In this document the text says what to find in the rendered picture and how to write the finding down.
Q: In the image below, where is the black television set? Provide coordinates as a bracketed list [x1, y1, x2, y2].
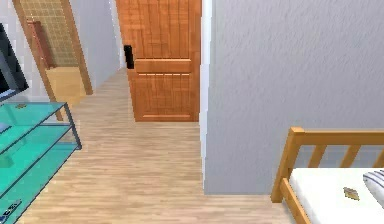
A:
[0, 22, 30, 103]

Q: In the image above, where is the black door handle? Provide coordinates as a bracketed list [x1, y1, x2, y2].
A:
[123, 44, 135, 70]

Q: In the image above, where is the wooden framed lattice door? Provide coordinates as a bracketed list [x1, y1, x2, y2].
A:
[12, 0, 94, 122]

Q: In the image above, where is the small brown flat object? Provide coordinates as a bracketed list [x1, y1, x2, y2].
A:
[342, 186, 361, 202]

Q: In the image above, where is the wooden bed with white mattress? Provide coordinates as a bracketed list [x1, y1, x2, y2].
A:
[270, 126, 384, 224]

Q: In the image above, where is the orange wooden room door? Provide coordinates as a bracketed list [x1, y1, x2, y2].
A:
[115, 0, 203, 123]

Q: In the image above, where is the grey striped pillow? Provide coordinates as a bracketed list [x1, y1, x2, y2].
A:
[362, 169, 384, 210]

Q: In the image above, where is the teal glass television stand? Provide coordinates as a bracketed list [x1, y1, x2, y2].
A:
[0, 101, 83, 224]

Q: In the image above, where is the black remote control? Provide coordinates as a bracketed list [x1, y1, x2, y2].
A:
[0, 199, 23, 220]

